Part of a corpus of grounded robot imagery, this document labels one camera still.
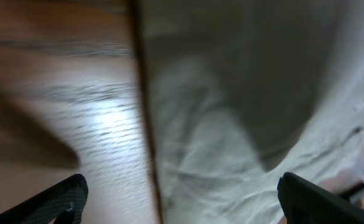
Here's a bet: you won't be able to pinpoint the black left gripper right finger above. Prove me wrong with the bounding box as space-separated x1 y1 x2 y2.
277 172 364 224

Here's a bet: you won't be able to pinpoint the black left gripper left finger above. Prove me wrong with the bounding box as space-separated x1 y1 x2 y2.
0 174 88 224

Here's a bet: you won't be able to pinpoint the beige khaki shorts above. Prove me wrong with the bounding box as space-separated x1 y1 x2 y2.
140 0 364 223

